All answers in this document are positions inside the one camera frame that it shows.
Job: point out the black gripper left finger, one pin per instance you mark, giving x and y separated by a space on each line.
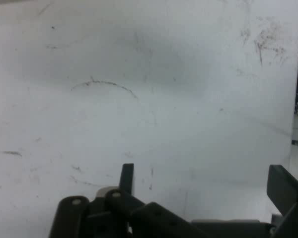
119 213

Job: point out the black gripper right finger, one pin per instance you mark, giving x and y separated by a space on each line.
288 193

